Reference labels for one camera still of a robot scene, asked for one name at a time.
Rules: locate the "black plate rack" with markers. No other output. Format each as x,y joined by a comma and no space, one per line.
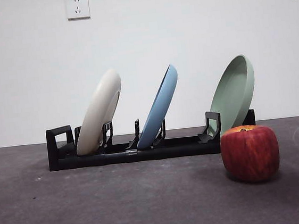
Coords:
169,149

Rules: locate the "red apple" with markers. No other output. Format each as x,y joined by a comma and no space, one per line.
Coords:
250,155

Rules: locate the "white wall socket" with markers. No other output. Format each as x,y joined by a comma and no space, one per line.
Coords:
77,6

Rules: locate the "blue round plate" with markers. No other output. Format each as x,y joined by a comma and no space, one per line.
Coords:
157,111

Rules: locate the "pale yellow round plate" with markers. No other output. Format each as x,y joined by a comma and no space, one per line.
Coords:
96,117

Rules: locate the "green round plate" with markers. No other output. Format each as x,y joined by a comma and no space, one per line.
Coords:
230,95

